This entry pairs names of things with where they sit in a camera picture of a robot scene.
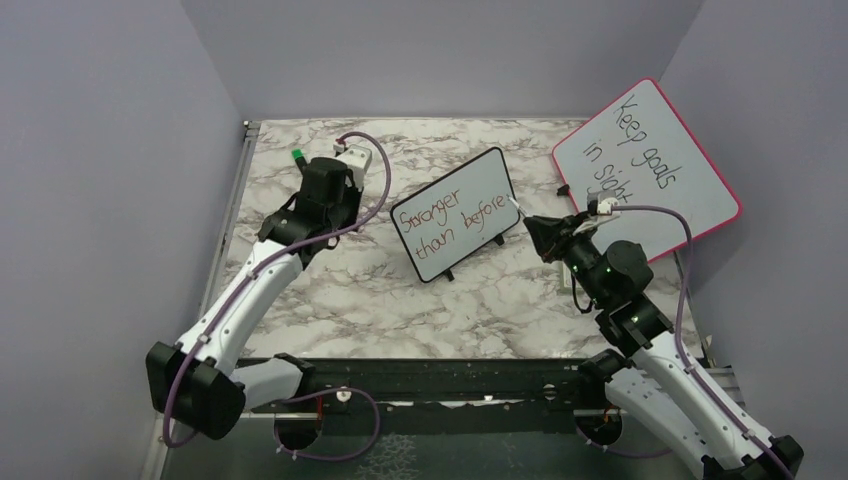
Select white whiteboard eraser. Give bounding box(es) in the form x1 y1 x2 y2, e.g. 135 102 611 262
560 263 573 291

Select green highlighter pen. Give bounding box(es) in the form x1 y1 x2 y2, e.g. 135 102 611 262
291 149 308 169

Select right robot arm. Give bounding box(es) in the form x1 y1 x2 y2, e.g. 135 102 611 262
523 212 804 479

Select black framed small whiteboard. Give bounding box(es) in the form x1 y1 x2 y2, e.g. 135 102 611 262
390 147 521 283

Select aluminium frame rail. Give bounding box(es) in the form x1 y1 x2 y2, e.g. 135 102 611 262
139 120 262 479

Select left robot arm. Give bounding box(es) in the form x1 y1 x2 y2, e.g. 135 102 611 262
145 153 371 440

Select red whiteboard marker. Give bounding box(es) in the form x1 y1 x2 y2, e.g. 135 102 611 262
507 196 529 218

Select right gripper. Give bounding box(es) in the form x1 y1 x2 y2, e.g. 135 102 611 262
525 210 610 307

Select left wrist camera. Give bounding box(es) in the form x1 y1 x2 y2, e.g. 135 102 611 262
334 143 373 190

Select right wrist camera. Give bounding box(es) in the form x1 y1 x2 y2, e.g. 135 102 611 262
575 192 619 234

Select pink framed written whiteboard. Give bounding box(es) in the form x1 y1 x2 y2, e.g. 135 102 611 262
552 78 742 261

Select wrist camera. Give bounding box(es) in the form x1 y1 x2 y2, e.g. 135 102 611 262
334 143 373 190
575 192 619 234

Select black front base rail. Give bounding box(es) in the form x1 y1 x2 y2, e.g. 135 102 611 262
182 354 707 439

